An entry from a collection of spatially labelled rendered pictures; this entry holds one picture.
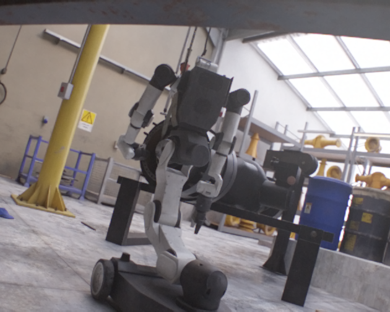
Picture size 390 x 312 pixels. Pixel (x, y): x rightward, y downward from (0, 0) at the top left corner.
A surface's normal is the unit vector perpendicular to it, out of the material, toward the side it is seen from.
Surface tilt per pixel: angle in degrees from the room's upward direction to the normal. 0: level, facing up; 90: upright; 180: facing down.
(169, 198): 82
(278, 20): 180
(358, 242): 90
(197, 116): 106
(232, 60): 90
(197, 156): 91
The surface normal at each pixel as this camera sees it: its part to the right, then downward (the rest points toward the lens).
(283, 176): -0.40, -0.19
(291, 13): -0.26, 0.96
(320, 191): -0.58, -0.23
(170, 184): 0.54, -0.07
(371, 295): -0.75, -0.26
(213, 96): 0.18, 0.25
